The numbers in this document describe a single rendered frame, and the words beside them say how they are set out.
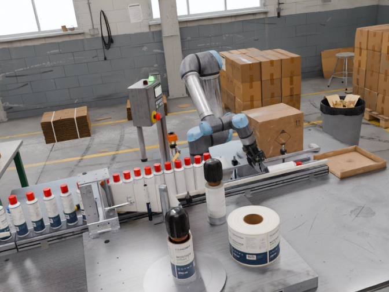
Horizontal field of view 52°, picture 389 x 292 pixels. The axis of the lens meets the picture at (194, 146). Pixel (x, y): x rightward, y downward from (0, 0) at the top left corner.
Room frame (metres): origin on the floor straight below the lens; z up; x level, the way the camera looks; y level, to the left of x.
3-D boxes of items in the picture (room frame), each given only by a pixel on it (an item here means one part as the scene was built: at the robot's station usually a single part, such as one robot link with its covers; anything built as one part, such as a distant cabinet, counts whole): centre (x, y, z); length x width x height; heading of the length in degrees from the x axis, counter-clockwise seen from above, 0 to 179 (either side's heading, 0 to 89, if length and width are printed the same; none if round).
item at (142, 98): (1.85, 0.20, 1.38); 0.17 x 0.10 x 0.19; 160
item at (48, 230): (1.80, 0.08, 0.86); 1.65 x 0.08 x 0.04; 105
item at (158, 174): (1.77, 0.19, 0.98); 0.05 x 0.05 x 0.20
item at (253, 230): (1.30, -0.20, 0.95); 0.20 x 0.20 x 0.14
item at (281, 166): (1.95, -0.48, 0.91); 0.20 x 0.05 x 0.05; 104
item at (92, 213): (1.60, 0.46, 1.01); 0.14 x 0.13 x 0.26; 105
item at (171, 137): (1.84, 0.10, 1.05); 0.10 x 0.04 x 0.33; 15
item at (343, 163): (2.06, -0.88, 0.85); 0.30 x 0.26 x 0.04; 105
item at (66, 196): (1.65, 0.62, 0.98); 0.05 x 0.05 x 0.20
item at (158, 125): (1.92, 0.16, 1.16); 0.04 x 0.04 x 0.67; 15
